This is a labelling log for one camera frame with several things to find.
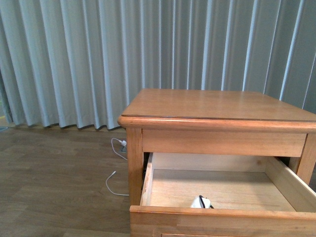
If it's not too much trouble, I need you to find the wooden drawer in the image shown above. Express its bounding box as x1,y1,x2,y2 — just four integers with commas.
130,153,316,237

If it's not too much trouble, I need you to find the white charger with black cable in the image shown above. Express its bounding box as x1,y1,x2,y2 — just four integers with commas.
191,195,214,209

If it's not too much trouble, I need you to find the grey floor socket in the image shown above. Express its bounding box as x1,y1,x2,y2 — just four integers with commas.
120,146,127,153

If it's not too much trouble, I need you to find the wooden nightstand cabinet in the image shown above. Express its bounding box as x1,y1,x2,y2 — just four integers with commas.
118,88,316,237

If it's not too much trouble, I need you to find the light grey pleated curtain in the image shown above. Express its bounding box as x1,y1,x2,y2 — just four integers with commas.
0,0,316,129

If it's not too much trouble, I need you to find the white cable on floor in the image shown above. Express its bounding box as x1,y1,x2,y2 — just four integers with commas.
105,137,129,197

